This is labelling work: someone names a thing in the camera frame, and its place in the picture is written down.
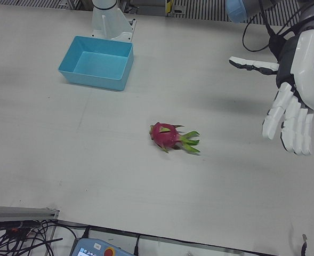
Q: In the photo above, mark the grey teach pendant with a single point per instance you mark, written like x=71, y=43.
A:
x=98, y=246

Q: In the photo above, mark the black power strip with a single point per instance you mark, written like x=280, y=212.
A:
x=10, y=226

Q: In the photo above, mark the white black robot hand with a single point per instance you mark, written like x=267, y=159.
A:
x=311, y=66

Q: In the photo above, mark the yellow black striped post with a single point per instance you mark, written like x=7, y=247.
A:
x=169, y=5

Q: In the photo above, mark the pink dragon fruit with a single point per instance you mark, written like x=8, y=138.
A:
x=164, y=136

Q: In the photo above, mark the light blue plastic bin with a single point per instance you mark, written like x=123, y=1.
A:
x=98, y=64

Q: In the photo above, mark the horizontal aluminium profile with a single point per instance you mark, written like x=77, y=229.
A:
x=18, y=212

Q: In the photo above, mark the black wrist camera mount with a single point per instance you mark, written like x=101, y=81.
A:
x=276, y=45

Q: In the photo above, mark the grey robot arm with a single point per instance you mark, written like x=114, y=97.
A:
x=104, y=4

